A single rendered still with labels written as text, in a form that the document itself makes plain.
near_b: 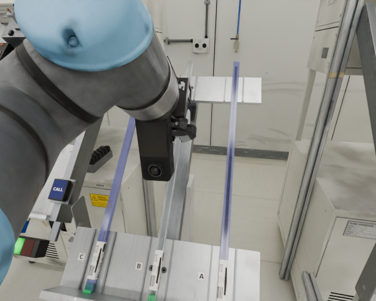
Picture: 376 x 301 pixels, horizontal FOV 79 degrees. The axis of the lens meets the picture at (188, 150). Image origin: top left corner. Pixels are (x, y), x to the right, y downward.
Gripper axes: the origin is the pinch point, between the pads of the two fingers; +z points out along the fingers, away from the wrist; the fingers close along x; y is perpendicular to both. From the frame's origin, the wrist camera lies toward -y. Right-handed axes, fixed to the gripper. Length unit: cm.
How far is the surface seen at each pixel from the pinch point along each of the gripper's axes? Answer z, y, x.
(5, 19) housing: 21, 45, 75
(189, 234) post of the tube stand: 12.7, -21.4, -2.6
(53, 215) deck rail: 5.5, -19.7, 30.0
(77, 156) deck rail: 9.4, -4.5, 28.8
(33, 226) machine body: 54, -36, 77
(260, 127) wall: 190, 53, -45
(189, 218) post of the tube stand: 9.9, -17.1, -2.6
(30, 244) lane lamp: 6.0, -27.2, 35.3
